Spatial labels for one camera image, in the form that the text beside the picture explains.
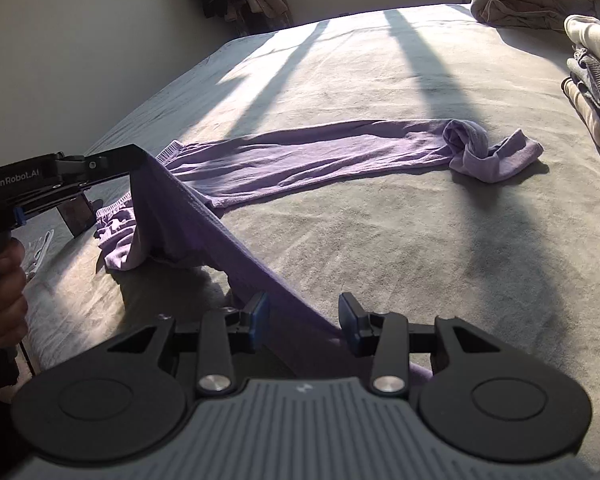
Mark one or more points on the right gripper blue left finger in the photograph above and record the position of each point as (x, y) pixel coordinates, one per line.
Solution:
(224, 333)

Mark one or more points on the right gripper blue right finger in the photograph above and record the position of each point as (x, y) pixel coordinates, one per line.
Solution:
(382, 337)

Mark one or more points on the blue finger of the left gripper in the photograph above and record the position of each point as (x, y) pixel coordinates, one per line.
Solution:
(34, 201)
(106, 165)

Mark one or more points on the purple pants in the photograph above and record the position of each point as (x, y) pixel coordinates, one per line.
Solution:
(174, 207)

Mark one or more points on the person left hand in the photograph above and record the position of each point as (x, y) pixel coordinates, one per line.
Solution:
(13, 304)

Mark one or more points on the dark phone on stand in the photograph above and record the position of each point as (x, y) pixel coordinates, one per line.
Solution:
(78, 214)

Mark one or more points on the grey bed sheet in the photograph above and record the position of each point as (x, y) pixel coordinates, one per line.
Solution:
(520, 259)

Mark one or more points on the folded beige garment bottom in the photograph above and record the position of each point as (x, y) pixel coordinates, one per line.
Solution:
(584, 108)

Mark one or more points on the folded grey garment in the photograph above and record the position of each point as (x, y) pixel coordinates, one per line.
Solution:
(584, 69)

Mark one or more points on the folded cream garment top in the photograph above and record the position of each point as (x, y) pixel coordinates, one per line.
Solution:
(584, 31)

